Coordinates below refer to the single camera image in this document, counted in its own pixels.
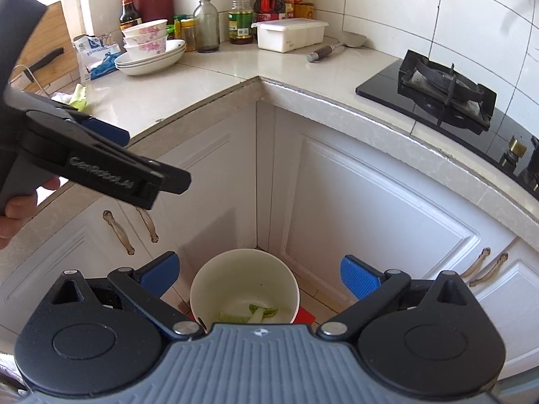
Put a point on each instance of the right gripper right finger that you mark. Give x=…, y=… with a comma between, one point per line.
x=376, y=293

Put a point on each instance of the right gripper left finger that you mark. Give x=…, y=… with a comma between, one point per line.
x=142, y=289

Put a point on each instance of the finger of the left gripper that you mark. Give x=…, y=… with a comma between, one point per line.
x=176, y=180
x=109, y=132

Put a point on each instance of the bottom floral white bowl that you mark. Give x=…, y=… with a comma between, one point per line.
x=147, y=50

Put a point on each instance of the large green cabbage leaf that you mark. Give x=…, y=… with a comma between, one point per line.
x=260, y=313

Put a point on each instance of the lower white plate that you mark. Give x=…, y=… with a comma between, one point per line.
x=147, y=66

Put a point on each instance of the white trash bin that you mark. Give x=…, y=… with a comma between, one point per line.
x=233, y=280

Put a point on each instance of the bamboo cutting board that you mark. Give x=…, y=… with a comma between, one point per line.
x=50, y=33

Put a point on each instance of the white lidded plastic box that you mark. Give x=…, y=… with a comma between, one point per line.
x=287, y=35

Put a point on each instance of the green label oil bottle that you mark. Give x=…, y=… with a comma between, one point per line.
x=240, y=17

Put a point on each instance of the top white plate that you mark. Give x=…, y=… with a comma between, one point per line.
x=173, y=47

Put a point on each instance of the grey glass bottle red cap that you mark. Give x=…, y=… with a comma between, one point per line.
x=207, y=36

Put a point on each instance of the wire cutting board rack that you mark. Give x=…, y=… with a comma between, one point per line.
x=26, y=78

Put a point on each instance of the small yellow lid jar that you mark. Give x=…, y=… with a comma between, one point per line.
x=185, y=30

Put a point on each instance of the top floral white bowl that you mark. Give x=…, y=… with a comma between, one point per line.
x=151, y=28

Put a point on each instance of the white plate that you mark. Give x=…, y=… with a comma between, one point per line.
x=173, y=47
x=147, y=66

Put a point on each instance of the black-handled santoku knife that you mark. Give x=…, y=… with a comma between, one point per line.
x=47, y=59

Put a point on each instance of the dark vinegar bottle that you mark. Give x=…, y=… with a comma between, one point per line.
x=129, y=16

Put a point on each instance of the floral white bowl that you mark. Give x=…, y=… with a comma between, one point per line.
x=147, y=50
x=151, y=28
x=143, y=39

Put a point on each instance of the middle floral white bowl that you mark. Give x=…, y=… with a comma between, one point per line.
x=143, y=39

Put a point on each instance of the person left hand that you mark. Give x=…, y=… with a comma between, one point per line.
x=18, y=211

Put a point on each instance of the blue white salt bag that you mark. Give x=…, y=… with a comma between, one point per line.
x=95, y=58

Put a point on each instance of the black gas stove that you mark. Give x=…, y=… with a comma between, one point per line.
x=460, y=109

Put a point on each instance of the metal spatula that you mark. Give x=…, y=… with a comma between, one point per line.
x=346, y=39

